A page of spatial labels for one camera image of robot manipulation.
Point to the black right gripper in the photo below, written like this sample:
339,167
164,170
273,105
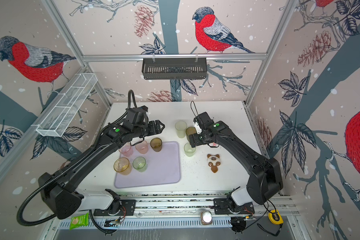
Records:
195,137

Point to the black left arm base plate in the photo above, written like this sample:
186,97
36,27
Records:
124,208

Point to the small green glass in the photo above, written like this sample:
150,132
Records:
140,164

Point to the pink glass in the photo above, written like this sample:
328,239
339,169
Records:
126,150
142,147

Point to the olive amber glass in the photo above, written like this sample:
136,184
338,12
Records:
156,144

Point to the brown white bear toy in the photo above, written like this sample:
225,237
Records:
214,161

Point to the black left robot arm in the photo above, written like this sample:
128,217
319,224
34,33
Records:
58,191

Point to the pale green frosted glass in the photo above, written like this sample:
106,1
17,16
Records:
181,127

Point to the yellow tape measure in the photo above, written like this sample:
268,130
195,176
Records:
275,217

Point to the green snack packet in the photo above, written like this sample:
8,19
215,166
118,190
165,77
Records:
79,221

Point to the black hanging wire basket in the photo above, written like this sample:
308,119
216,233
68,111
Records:
175,69

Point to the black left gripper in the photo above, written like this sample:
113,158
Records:
154,130

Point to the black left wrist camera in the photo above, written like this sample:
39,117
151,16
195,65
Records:
136,117

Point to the white lidded jar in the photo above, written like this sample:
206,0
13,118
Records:
206,218

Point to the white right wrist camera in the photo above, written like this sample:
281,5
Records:
196,126

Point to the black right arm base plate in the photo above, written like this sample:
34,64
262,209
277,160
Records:
229,207

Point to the white wire mesh shelf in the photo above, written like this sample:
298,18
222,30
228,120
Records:
59,118

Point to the pale green short glass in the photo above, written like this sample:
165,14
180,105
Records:
189,150

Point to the lilac plastic tray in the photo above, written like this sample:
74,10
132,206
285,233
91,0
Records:
161,168

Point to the brown tall glass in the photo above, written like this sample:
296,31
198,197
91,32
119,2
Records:
190,131

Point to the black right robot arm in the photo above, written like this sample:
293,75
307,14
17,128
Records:
265,178

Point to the yellow glass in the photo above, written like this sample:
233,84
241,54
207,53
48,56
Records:
123,166

